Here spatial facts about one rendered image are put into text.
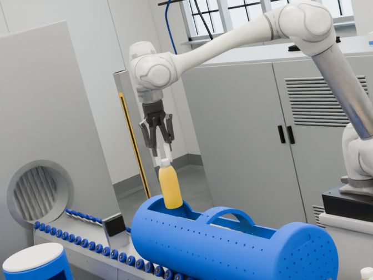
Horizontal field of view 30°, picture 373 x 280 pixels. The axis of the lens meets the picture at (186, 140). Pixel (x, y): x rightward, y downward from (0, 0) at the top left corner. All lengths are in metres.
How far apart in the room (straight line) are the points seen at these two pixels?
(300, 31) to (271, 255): 0.75
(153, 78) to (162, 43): 5.59
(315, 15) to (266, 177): 2.64
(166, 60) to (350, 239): 1.10
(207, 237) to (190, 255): 0.12
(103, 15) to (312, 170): 3.73
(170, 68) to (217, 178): 3.16
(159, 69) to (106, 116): 5.29
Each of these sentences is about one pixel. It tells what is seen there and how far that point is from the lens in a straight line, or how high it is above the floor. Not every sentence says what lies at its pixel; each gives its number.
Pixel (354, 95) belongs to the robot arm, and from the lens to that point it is 2.52.
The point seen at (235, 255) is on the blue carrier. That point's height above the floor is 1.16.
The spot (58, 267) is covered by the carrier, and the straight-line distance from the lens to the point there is 3.18.
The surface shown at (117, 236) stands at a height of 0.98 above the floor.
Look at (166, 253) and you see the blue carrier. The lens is 2.65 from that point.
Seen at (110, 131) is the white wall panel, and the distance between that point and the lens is 7.54.
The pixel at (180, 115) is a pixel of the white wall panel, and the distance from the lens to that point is 7.94.
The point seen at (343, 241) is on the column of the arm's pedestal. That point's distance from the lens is 2.91.
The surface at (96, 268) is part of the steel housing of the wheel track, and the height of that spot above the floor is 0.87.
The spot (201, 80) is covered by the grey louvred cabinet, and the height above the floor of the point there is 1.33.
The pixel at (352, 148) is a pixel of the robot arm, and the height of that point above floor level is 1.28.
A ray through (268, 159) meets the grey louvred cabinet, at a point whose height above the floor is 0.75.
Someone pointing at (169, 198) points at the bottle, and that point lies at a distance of 2.55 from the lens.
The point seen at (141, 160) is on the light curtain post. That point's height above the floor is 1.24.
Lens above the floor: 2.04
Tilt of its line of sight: 12 degrees down
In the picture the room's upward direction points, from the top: 14 degrees counter-clockwise
